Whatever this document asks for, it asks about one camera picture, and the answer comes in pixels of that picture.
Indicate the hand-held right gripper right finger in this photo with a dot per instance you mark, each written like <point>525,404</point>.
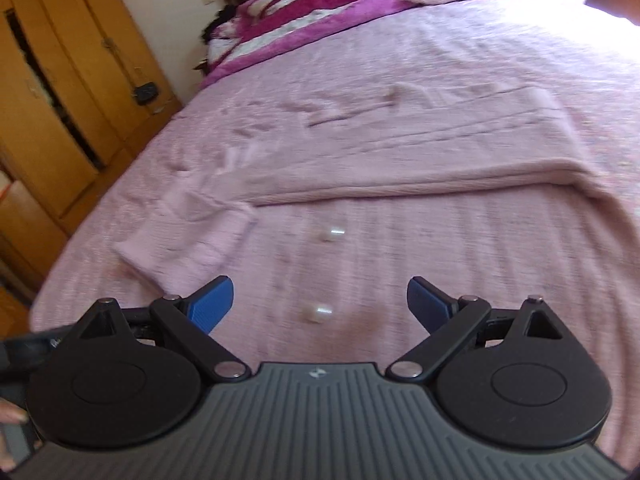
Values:
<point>425,302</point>

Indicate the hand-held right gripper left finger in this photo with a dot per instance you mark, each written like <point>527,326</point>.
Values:
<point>212,305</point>

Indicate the pink knitted sweater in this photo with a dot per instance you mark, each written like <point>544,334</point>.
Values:
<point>425,160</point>

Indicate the dark clothes pile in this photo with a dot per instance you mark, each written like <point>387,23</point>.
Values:
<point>220,22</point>

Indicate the person's left hand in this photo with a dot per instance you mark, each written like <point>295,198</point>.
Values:
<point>12,412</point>

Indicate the bed with pink floral sheet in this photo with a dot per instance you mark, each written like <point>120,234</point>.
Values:
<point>475,270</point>

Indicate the brown cardboard box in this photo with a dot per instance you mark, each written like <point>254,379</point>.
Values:
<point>30,230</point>

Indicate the small black pouch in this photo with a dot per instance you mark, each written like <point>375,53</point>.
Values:
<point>146,93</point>

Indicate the wooden wardrobe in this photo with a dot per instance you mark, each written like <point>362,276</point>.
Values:
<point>60,60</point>

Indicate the magenta striped blanket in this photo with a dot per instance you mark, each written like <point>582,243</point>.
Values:
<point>300,15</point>

